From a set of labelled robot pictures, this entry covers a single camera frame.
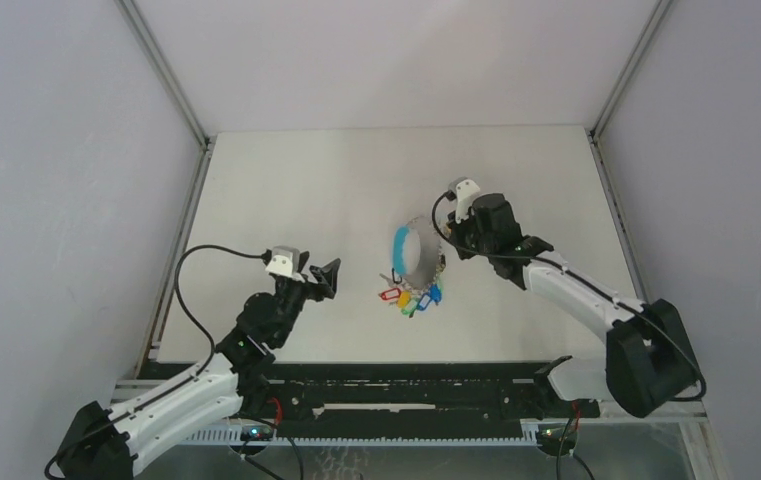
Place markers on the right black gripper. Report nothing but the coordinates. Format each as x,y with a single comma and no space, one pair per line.
456,238

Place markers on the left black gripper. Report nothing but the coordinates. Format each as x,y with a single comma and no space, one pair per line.
324,275

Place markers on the blue handled metal keyring holder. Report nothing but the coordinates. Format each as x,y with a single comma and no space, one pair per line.
415,250

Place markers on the bunch of coloured tagged keys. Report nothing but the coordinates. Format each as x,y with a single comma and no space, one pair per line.
406,298

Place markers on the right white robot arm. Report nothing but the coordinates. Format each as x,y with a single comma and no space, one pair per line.
648,359

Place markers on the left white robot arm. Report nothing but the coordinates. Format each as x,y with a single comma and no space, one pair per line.
120,442

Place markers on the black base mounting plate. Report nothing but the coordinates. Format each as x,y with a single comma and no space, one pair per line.
420,399

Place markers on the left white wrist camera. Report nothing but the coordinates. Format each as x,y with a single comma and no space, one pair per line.
287,262

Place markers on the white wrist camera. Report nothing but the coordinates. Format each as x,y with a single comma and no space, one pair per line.
287,262
462,192

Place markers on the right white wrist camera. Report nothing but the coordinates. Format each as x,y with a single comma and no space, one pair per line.
462,192

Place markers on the aluminium frame rail right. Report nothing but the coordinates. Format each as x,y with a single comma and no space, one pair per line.
597,137

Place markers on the aluminium frame rail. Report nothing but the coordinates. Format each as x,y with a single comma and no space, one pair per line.
182,145
597,137

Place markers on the aluminium frame rail left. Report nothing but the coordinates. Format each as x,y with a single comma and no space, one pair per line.
182,145

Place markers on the white slotted cable duct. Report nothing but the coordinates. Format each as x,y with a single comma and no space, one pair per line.
520,434

